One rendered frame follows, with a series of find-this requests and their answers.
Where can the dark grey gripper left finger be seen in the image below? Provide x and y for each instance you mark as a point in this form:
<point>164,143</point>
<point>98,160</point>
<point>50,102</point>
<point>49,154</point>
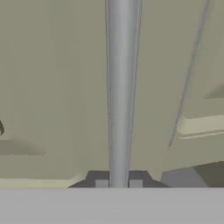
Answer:
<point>99,178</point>

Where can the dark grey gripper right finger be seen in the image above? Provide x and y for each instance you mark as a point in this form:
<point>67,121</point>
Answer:
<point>140,178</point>

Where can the beige cabinet door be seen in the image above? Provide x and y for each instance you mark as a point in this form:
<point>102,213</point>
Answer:
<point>58,87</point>
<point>201,122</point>

